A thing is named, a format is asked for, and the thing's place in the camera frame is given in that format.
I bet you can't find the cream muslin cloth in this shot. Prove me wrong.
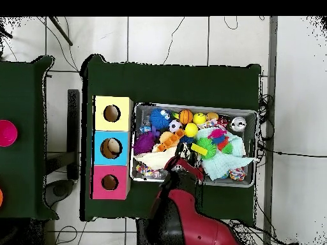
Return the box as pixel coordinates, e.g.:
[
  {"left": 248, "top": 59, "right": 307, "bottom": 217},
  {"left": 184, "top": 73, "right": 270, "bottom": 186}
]
[{"left": 133, "top": 144, "right": 179, "bottom": 171}]

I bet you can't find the orange plastic toy block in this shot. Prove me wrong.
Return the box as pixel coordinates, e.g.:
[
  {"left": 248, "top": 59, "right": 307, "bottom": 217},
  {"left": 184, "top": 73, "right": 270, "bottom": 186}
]
[{"left": 156, "top": 128, "right": 185, "bottom": 153}]

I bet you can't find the clear mesh bin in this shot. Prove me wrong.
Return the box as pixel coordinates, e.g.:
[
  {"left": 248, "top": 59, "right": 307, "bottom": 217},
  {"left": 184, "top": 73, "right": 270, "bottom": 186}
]
[{"left": 129, "top": 101, "right": 259, "bottom": 189}]

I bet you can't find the wooden box with three holes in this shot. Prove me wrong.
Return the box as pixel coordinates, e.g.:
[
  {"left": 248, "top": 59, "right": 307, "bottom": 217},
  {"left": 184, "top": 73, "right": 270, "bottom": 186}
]
[{"left": 90, "top": 95, "right": 134, "bottom": 200}]

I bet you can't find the yellow sponge block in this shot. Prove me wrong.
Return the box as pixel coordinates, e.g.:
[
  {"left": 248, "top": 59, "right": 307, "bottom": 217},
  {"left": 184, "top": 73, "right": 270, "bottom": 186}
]
[{"left": 190, "top": 142, "right": 209, "bottom": 156}]

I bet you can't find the green puffer ball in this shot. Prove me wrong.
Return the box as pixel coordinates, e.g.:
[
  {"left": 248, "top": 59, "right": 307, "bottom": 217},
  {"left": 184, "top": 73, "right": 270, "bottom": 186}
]
[{"left": 195, "top": 137, "right": 217, "bottom": 160}]

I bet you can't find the mint green muslin cloth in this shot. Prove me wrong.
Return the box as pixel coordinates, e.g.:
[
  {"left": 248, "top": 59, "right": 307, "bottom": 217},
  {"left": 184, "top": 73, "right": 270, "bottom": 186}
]
[{"left": 196, "top": 126, "right": 256, "bottom": 181}]

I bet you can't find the orange round sponge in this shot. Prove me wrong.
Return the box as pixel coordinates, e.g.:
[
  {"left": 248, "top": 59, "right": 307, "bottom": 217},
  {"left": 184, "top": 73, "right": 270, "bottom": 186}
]
[{"left": 158, "top": 131, "right": 174, "bottom": 144}]

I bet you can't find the yellow tennis ball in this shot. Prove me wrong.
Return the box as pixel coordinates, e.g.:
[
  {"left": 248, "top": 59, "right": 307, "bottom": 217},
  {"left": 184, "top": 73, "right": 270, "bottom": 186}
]
[{"left": 184, "top": 122, "right": 199, "bottom": 138}]

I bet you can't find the black and white soccer ball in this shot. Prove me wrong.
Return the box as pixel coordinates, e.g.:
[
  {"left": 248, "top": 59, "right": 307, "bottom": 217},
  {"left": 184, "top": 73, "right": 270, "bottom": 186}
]
[{"left": 168, "top": 119, "right": 184, "bottom": 133}]

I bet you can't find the purple spiky ball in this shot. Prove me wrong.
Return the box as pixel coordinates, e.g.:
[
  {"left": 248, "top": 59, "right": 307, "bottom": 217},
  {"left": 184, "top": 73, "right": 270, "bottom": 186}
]
[{"left": 133, "top": 131, "right": 156, "bottom": 156}]

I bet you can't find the yellow smiley ball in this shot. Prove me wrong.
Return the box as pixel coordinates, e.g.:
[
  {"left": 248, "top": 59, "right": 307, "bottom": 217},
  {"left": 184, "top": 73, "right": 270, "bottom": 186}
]
[{"left": 192, "top": 112, "right": 207, "bottom": 126}]

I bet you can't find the orange toy basketball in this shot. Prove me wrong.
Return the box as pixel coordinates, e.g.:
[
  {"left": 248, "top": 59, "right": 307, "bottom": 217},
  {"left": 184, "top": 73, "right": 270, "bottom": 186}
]
[{"left": 179, "top": 109, "right": 194, "bottom": 125}]

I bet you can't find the blue fuzzy ball with eyes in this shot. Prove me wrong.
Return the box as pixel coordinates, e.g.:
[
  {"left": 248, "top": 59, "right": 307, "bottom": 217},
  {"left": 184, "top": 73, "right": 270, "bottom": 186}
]
[{"left": 149, "top": 107, "right": 171, "bottom": 130}]

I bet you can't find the silver drink can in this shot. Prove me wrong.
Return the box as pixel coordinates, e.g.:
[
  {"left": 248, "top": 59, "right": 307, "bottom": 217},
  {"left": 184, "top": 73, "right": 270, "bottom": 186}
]
[{"left": 230, "top": 116, "right": 247, "bottom": 132}]

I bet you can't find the dark green tablecloth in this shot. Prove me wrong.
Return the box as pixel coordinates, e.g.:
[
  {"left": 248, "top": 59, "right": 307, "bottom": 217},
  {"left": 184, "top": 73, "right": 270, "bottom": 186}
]
[
  {"left": 0, "top": 55, "right": 60, "bottom": 221},
  {"left": 80, "top": 54, "right": 262, "bottom": 222}
]

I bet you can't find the black stand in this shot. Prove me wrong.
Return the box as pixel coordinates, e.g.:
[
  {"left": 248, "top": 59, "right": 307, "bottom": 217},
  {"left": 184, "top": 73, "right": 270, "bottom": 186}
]
[{"left": 66, "top": 89, "right": 80, "bottom": 181}]

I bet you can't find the pink ball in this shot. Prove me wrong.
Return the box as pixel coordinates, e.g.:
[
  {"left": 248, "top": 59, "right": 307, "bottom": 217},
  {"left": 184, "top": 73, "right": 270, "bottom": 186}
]
[{"left": 0, "top": 119, "right": 19, "bottom": 148}]

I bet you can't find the black rod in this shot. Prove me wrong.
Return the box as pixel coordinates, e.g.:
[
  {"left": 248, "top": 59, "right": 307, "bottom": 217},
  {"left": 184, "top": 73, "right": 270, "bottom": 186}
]
[{"left": 48, "top": 16, "right": 73, "bottom": 47}]

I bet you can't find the black cable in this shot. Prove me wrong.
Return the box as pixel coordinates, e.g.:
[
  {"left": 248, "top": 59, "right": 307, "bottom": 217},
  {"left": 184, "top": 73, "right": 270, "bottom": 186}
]
[{"left": 257, "top": 145, "right": 327, "bottom": 158}]

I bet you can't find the grey metal rail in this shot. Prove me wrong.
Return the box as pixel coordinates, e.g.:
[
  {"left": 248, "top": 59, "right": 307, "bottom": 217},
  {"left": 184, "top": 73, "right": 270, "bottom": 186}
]
[{"left": 262, "top": 16, "right": 278, "bottom": 245}]

